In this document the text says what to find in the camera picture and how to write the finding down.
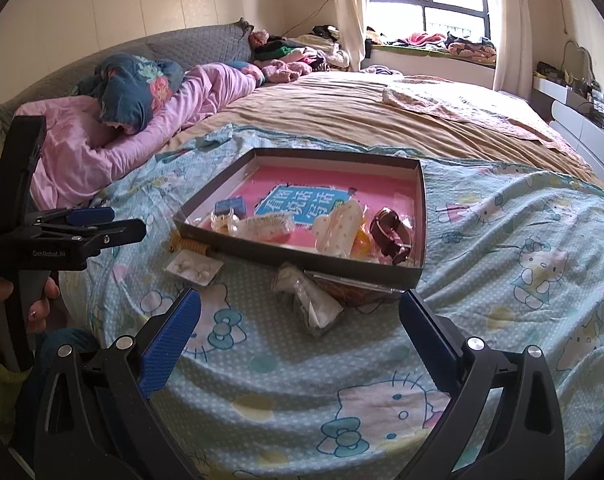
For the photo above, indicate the clear plastic packet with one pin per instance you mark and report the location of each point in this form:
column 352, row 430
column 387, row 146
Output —
column 221, row 221

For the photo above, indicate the cartoon cat printed blanket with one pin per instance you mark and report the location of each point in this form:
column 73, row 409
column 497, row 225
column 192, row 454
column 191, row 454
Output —
column 482, row 260

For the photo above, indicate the white hair claw clip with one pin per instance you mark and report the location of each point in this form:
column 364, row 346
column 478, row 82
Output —
column 339, row 227

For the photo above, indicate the clothes on windowsill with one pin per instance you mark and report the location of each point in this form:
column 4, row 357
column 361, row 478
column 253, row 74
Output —
column 432, row 42

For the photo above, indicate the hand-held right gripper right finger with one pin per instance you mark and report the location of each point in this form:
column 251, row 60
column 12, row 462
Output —
column 427, row 340

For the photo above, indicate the dark cardboard box pink bottom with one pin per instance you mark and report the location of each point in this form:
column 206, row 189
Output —
column 277, row 180

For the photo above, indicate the tan bedsheet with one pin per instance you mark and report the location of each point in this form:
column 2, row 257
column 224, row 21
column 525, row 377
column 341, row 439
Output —
column 332, row 110

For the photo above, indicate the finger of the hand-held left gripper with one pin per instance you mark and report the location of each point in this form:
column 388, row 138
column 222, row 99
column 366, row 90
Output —
column 111, row 234
column 89, row 216

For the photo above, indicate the yellow accessory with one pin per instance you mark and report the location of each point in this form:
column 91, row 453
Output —
column 362, row 247

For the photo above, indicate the brown leather watch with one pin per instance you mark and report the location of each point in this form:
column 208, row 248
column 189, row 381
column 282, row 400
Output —
column 389, row 232

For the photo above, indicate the dark floral pillow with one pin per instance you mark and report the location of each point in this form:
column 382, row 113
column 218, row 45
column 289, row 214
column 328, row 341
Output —
column 131, row 85

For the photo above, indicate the cream curtain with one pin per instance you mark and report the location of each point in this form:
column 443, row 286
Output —
column 349, row 10
column 497, row 35

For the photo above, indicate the pale pink cloth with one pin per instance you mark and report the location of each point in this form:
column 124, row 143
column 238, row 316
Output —
column 457, row 110

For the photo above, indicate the white earring card packet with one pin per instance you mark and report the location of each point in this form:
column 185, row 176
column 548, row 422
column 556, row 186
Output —
column 194, row 267

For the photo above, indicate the window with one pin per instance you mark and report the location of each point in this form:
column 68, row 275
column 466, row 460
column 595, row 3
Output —
column 432, row 0

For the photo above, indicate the white bow accessory bag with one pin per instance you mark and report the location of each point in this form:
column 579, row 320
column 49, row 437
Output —
column 307, row 305

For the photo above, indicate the white low cabinet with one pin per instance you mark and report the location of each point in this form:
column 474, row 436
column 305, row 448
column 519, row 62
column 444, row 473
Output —
column 582, row 125

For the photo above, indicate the white beaded accessory bag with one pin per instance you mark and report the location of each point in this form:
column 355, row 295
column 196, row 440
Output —
column 267, row 226

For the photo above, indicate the pink quilt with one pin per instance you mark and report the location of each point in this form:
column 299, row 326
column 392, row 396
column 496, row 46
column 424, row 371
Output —
column 81, row 155

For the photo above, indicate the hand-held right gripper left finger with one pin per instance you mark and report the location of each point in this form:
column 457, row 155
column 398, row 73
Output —
column 174, row 330

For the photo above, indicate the pile of clothes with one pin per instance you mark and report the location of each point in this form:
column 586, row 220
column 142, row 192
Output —
column 297, row 55

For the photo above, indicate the grey quilted pillow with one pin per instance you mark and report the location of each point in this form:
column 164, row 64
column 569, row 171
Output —
column 196, row 45

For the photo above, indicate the person's left hand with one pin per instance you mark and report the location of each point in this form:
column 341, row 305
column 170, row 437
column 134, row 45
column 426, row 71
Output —
column 42, row 305

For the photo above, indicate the small blue box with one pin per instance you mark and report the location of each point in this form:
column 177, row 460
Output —
column 230, row 206

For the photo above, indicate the arched table mirror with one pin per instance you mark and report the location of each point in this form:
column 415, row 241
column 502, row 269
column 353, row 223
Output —
column 579, row 62

